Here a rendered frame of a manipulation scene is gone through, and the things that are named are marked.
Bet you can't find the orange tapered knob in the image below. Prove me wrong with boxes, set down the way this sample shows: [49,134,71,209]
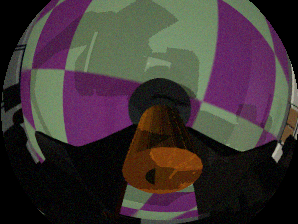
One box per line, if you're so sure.
[122,105,204,194]

